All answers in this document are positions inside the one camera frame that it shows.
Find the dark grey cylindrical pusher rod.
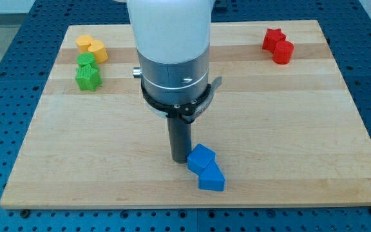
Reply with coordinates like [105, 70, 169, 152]
[167, 118, 192, 164]

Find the blue cube block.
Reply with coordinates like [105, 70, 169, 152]
[187, 144, 216, 175]

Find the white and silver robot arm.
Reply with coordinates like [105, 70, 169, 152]
[126, 0, 222, 163]

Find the blue triangle block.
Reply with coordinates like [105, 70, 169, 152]
[198, 161, 225, 191]

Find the light wooden board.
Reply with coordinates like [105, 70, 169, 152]
[0, 21, 371, 209]

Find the green star block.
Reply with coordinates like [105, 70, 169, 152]
[75, 65, 102, 92]

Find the yellow cylinder block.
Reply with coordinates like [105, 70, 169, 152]
[88, 39, 108, 63]

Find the green cylinder block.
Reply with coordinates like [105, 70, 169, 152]
[76, 52, 99, 70]

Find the red cylinder block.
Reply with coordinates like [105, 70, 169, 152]
[272, 41, 294, 64]

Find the yellow hexagon block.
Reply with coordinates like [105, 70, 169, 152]
[75, 35, 94, 53]

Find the red star block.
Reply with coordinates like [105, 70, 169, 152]
[262, 28, 287, 53]

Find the black clamp ring with lever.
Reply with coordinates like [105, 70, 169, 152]
[140, 76, 223, 124]

